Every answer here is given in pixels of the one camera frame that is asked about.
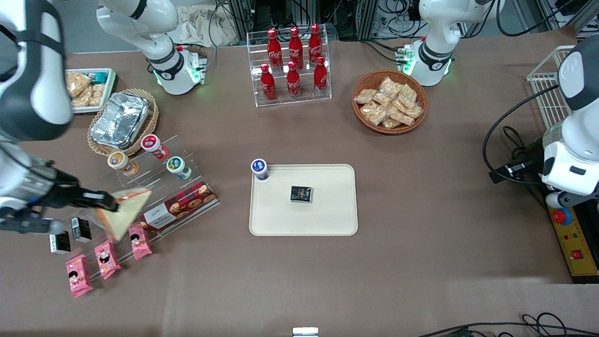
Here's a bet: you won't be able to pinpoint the black cable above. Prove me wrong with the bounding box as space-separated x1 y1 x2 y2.
483 84 560 184

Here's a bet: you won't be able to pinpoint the round wicker basket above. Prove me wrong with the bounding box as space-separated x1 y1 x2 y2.
352 69 428 135

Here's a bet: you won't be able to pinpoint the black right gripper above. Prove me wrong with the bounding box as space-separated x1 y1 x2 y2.
42 171 119 212

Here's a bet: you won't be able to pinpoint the orange lid cup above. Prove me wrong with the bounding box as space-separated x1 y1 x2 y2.
107 151 139 177

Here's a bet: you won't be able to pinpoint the crumpled beige cloth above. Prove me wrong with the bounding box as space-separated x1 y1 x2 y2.
178 5 239 47

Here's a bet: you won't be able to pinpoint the clear acrylic stepped stand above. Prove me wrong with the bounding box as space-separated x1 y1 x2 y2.
47 135 220 281

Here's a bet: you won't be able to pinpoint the oval wicker basket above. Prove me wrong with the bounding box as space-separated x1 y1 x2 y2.
87 89 159 156

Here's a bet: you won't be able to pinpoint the aluminium foil container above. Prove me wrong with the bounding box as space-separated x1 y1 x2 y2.
90 92 150 149

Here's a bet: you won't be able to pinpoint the yellow emergency stop box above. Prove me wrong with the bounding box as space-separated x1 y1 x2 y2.
548 208 599 278

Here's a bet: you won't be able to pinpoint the clear rice cracker bag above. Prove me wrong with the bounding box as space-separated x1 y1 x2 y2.
71 88 93 108
89 83 106 107
66 72 92 97

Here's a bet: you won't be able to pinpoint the white plastic bin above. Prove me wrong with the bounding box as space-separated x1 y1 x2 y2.
66 68 117 114

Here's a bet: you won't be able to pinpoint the white wire basket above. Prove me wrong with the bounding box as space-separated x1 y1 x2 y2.
526 45 576 129

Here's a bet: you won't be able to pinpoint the green lid cup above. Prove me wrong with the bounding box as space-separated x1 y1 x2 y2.
167 156 192 180

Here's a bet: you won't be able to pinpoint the aluminium frame rack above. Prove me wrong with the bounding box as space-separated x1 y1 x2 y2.
227 0 422 42

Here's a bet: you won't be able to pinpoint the small black snack box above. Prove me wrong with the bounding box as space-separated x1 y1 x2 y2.
290 186 313 204

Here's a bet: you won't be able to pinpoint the red cola bottle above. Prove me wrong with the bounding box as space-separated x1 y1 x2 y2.
286 61 301 99
308 24 323 66
289 27 304 70
267 29 283 72
260 64 277 102
314 56 328 95

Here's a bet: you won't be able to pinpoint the red lid cup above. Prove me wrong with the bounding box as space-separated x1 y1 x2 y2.
141 134 169 160

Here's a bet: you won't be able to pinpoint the blue lid cup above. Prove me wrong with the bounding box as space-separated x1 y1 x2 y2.
251 159 270 181

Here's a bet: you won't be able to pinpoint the pink snack packet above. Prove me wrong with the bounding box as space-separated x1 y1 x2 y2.
66 254 94 299
94 239 122 280
127 221 153 260

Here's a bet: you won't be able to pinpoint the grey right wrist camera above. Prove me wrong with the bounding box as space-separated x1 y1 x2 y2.
0 218 66 234

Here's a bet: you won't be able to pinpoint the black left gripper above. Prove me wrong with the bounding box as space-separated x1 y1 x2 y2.
489 138 546 184

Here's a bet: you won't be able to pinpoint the triangle sandwich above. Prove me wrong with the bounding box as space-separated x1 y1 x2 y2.
96 187 153 242

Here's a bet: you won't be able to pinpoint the black floor cables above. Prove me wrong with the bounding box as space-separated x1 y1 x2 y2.
419 313 599 337

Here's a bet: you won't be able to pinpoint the clear acrylic bottle rack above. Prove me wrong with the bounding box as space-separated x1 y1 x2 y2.
247 29 332 108

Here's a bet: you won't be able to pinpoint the small black drink carton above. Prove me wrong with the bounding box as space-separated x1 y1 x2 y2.
49 233 72 255
71 217 92 243

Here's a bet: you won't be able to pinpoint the red plaid cookie box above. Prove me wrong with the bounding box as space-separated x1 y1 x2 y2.
140 181 217 232

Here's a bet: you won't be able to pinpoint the beige plastic tray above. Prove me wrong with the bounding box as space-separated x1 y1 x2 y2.
249 164 358 236

